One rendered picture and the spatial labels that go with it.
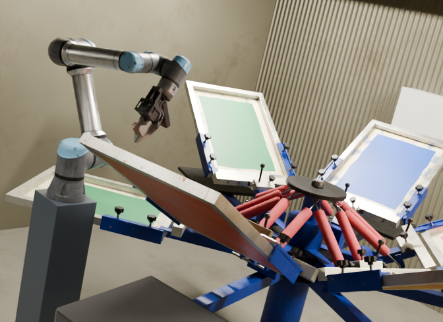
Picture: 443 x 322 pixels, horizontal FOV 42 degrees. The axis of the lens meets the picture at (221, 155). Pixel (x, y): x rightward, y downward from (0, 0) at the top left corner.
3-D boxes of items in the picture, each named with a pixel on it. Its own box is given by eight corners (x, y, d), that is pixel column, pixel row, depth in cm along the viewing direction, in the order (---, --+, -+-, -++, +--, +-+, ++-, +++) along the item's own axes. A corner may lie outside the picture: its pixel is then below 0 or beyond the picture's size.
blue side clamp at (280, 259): (269, 261, 198) (279, 243, 200) (258, 255, 201) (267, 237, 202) (293, 284, 222) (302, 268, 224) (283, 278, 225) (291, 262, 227)
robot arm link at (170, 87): (166, 86, 221) (182, 92, 216) (160, 96, 220) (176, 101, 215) (157, 75, 215) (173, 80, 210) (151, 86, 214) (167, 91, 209)
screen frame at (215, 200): (213, 204, 160) (221, 193, 161) (78, 141, 191) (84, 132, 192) (293, 280, 224) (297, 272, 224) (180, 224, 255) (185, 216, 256)
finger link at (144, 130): (128, 136, 207) (142, 115, 209) (137, 144, 212) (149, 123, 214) (134, 138, 205) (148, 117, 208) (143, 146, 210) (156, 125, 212)
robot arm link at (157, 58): (135, 48, 215) (159, 57, 211) (152, 49, 225) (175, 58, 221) (130, 68, 218) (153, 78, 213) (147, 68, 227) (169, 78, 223)
